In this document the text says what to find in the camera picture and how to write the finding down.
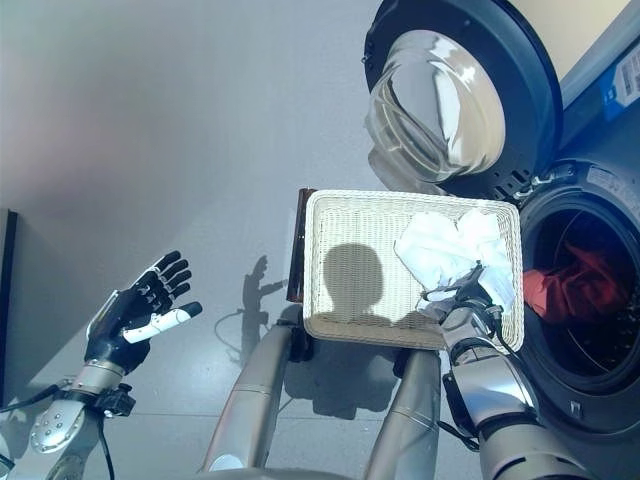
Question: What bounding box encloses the white garment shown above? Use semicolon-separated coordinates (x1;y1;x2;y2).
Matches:
393;209;516;306

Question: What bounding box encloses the silver robot torso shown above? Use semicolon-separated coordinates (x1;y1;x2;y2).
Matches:
194;467;371;480

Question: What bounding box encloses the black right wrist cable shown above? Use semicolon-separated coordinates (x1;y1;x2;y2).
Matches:
439;304;516;451

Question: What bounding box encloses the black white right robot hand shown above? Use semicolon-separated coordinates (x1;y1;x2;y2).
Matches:
424;262;490;307

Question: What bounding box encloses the dark grey washing machine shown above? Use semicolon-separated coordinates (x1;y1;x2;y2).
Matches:
514;0;640;436

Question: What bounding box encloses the cream wicker laundry basket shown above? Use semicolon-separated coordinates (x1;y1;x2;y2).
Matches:
303;189;525;351

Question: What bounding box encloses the silver right robot leg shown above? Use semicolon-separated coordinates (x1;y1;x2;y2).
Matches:
362;349;444;480

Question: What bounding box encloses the thin white floor cable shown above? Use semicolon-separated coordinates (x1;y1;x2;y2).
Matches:
214;309;251;362

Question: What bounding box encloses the blue white energy label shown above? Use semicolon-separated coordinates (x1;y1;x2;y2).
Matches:
602;47;640;121

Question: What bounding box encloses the dark edged grey panel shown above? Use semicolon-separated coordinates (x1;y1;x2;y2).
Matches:
0;208;19;406

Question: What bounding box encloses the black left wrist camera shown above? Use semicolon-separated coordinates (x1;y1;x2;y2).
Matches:
97;384;136;417

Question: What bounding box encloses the round washing machine door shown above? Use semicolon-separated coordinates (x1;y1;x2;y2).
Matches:
362;0;566;201

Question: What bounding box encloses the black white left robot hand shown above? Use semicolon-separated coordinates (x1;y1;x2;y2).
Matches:
83;250;204;376

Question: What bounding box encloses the dark brown stool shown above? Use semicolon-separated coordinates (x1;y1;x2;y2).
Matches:
287;188;416;381

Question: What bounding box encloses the red garment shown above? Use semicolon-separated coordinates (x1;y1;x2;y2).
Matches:
522;243;626;326

